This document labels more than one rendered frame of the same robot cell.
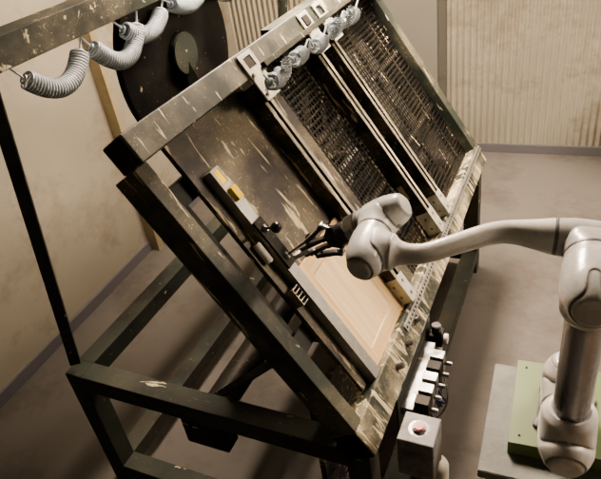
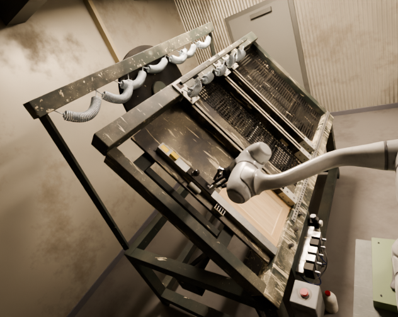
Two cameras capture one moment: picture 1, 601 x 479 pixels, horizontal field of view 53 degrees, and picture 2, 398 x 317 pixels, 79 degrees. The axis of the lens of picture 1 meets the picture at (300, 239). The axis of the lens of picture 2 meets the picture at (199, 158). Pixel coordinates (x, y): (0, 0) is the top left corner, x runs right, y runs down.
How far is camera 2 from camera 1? 0.70 m
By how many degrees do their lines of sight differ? 15
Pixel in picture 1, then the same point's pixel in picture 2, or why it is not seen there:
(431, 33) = (296, 64)
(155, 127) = (118, 127)
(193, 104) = (143, 111)
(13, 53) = (54, 102)
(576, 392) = not seen: outside the picture
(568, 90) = (377, 75)
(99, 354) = (139, 242)
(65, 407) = not seen: hidden behind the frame
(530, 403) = (385, 270)
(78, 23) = (92, 83)
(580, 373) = not seen: outside the picture
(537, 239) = (369, 159)
